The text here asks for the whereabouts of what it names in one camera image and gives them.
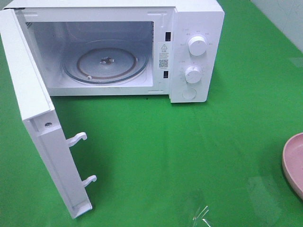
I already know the glass microwave turntable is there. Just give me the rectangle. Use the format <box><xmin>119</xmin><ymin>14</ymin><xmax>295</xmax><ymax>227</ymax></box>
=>
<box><xmin>62</xmin><ymin>39</ymin><xmax>152</xmax><ymax>85</ymax></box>

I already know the white microwave oven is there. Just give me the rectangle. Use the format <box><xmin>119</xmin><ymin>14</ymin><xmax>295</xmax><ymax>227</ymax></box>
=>
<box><xmin>3</xmin><ymin>0</ymin><xmax>224</xmax><ymax>103</ymax></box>

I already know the clear tape patch on table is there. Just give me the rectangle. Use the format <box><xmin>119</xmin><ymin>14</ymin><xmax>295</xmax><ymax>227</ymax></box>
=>
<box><xmin>247</xmin><ymin>175</ymin><xmax>282</xmax><ymax>226</ymax></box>

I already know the white microwave knob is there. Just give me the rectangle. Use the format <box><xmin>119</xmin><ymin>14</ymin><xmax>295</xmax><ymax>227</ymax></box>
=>
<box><xmin>185</xmin><ymin>67</ymin><xmax>202</xmax><ymax>84</ymax></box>
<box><xmin>188</xmin><ymin>35</ymin><xmax>208</xmax><ymax>56</ymax></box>

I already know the white warning label sticker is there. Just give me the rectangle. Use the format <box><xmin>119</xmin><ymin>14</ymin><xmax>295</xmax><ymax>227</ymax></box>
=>
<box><xmin>157</xmin><ymin>42</ymin><xmax>171</xmax><ymax>70</ymax></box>

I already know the round white door button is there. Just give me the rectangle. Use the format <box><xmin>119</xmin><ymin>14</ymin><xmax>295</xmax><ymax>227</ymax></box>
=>
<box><xmin>182</xmin><ymin>88</ymin><xmax>196</xmax><ymax>100</ymax></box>

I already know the pink round plate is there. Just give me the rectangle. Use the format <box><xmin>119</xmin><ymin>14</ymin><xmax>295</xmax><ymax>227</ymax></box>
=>
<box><xmin>282</xmin><ymin>132</ymin><xmax>303</xmax><ymax>200</ymax></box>

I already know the white microwave door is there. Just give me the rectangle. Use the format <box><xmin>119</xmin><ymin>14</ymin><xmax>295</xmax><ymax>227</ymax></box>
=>
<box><xmin>0</xmin><ymin>9</ymin><xmax>97</xmax><ymax>218</ymax></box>

